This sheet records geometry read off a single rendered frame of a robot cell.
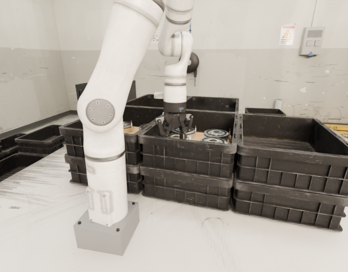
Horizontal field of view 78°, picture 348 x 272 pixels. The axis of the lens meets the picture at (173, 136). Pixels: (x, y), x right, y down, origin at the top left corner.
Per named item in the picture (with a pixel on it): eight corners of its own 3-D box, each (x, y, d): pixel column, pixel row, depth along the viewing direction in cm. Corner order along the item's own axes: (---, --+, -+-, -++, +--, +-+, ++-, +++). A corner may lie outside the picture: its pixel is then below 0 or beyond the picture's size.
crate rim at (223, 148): (236, 154, 59) (237, 146, 58) (136, 143, 67) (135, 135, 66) (238, 118, 95) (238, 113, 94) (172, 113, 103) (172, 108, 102)
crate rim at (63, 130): (136, 143, 67) (135, 135, 66) (57, 134, 75) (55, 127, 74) (172, 113, 103) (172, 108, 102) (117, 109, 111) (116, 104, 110)
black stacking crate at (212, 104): (235, 138, 98) (238, 114, 95) (173, 132, 106) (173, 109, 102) (237, 117, 134) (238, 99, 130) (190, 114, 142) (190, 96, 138)
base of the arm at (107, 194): (115, 228, 52) (110, 165, 46) (83, 218, 54) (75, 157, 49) (134, 205, 60) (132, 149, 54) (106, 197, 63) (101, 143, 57)
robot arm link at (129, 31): (120, -21, 35) (117, -7, 44) (68, 126, 41) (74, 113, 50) (169, 9, 39) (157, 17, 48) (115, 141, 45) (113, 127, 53)
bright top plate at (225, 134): (228, 138, 85) (229, 137, 85) (203, 136, 87) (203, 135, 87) (228, 130, 94) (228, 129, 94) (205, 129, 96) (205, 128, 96)
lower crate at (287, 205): (345, 237, 58) (357, 199, 54) (230, 216, 66) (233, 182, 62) (304, 169, 94) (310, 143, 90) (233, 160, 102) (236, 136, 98)
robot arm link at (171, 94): (175, 96, 79) (176, 79, 77) (192, 101, 69) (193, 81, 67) (152, 98, 74) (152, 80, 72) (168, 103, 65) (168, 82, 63)
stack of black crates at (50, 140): (59, 195, 169) (48, 142, 154) (27, 191, 174) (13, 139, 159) (88, 171, 206) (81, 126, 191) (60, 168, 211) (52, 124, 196)
